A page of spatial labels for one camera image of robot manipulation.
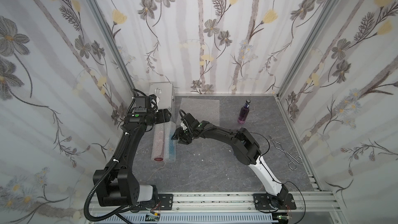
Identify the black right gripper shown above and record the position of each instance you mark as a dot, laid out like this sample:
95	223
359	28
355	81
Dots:
183	133

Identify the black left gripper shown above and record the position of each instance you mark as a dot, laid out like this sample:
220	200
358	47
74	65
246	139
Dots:
165	115

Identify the bubble wrap sheet stack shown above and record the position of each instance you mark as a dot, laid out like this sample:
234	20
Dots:
202	109

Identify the purple glass bottle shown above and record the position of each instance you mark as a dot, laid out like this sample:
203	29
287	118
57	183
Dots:
244	112

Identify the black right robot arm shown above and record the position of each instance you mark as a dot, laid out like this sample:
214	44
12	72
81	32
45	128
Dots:
246	149

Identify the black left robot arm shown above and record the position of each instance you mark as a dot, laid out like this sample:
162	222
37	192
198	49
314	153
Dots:
115	185

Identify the silver metal first-aid case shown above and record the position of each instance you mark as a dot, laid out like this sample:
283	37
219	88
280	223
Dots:
165	95

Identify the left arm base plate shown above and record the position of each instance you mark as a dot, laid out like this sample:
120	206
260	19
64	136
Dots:
161	202

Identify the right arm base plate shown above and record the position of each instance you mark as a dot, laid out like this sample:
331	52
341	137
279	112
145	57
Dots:
268	202

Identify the white slotted cable duct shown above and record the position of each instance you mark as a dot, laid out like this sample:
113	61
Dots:
192	218

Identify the aluminium frame rail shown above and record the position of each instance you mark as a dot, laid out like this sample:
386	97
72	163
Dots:
186	202

